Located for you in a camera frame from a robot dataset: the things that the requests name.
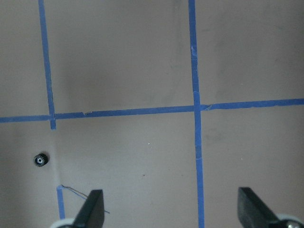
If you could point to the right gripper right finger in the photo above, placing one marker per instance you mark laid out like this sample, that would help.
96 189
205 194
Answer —
252 212

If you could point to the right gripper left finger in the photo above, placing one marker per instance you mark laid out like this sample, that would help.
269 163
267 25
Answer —
91 214

